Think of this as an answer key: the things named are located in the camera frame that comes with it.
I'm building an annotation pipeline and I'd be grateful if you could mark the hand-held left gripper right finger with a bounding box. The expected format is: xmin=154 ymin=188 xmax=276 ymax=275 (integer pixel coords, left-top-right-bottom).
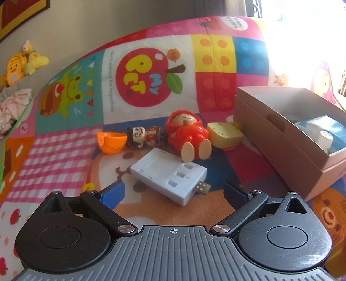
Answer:
xmin=211 ymin=180 xmax=311 ymax=238

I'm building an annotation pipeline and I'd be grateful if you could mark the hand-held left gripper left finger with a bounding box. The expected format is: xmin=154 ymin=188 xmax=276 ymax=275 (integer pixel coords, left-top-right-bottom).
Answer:
xmin=40 ymin=180 xmax=138 ymax=237

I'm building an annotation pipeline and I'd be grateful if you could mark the orange plastic capsule half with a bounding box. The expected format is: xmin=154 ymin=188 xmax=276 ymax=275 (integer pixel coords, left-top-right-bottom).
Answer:
xmin=97 ymin=131 xmax=128 ymax=154

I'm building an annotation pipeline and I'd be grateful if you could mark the white battery charger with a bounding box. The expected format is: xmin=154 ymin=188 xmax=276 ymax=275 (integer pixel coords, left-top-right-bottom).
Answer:
xmin=130 ymin=147 xmax=212 ymax=207

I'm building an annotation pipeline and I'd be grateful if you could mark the pink cardboard box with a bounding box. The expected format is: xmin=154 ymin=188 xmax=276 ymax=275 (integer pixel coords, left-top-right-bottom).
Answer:
xmin=233 ymin=86 xmax=346 ymax=201

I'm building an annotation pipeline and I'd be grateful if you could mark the yellow block toy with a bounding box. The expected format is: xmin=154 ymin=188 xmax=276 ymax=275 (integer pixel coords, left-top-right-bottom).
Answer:
xmin=207 ymin=121 xmax=244 ymax=150

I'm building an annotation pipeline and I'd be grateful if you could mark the blue white wet cotton pack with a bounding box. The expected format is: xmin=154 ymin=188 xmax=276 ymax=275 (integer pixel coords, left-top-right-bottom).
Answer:
xmin=293 ymin=115 xmax=346 ymax=155

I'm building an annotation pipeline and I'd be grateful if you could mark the colourful cartoon play mat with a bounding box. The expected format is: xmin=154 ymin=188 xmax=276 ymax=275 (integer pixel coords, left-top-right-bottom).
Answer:
xmin=0 ymin=15 xmax=346 ymax=281

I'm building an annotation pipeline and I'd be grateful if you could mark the small black white figurine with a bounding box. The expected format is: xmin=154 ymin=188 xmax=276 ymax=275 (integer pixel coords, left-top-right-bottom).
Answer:
xmin=126 ymin=126 xmax=168 ymax=148

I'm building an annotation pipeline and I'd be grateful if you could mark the red hooded doll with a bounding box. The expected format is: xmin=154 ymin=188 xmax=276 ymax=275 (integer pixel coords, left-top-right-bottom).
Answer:
xmin=165 ymin=109 xmax=213 ymax=163

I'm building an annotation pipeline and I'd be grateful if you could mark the small white jar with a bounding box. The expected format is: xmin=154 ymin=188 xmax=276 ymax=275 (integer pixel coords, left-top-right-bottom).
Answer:
xmin=317 ymin=130 xmax=334 ymax=149

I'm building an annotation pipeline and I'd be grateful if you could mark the pink white clothes pile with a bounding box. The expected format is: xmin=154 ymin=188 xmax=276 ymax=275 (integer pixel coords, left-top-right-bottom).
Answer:
xmin=0 ymin=88 xmax=34 ymax=134

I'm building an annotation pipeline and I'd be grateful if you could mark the grey sofa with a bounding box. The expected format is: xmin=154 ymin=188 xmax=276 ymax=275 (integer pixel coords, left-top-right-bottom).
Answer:
xmin=0 ymin=62 xmax=52 ymax=141

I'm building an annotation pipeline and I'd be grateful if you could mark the yellow green plush duck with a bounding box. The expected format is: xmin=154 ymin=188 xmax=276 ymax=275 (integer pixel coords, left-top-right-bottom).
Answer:
xmin=22 ymin=40 xmax=50 ymax=75

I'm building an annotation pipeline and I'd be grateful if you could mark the yellow striped plush toy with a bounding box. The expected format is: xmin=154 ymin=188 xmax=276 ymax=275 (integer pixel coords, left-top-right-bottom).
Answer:
xmin=5 ymin=53 xmax=29 ymax=87

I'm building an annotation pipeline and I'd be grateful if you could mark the yellow framed wall picture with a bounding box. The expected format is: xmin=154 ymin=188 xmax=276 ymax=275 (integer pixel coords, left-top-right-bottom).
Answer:
xmin=0 ymin=0 xmax=50 ymax=41

